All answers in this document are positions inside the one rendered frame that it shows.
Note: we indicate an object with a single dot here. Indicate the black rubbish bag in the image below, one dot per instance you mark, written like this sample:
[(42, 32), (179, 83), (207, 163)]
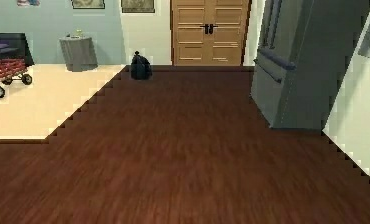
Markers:
[(141, 67)]

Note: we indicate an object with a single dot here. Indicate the brown wooden double door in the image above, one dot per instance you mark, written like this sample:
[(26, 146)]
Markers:
[(209, 43)]

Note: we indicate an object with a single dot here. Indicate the grey fridge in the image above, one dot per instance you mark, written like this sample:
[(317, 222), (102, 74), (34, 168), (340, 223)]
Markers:
[(293, 66)]

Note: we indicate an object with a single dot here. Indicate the grey round side table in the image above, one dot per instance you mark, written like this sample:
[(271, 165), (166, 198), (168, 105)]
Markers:
[(78, 52)]

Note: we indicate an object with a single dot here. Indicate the small pale green object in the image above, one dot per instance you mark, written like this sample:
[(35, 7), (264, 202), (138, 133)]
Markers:
[(78, 33)]

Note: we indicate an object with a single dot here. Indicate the red wheeled cart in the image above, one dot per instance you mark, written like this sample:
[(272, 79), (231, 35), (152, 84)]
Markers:
[(9, 71)]

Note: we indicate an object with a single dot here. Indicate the dark framed wall picture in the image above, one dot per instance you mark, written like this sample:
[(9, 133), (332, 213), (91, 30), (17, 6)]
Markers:
[(88, 3), (138, 5)]

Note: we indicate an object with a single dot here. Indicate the pink and blue wall picture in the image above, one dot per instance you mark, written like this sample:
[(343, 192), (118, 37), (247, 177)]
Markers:
[(28, 2)]

